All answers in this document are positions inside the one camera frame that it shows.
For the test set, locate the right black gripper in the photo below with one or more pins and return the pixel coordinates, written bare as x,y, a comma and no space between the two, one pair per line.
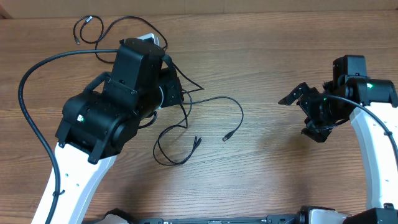
309,95

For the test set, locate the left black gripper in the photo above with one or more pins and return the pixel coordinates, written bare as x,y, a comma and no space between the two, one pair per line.
168,79

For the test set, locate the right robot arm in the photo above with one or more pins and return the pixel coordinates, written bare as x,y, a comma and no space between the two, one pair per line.
370,106

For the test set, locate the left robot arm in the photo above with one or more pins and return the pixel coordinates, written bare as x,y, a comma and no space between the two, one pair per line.
98,122

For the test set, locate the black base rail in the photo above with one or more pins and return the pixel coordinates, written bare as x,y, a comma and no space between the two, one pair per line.
119,216

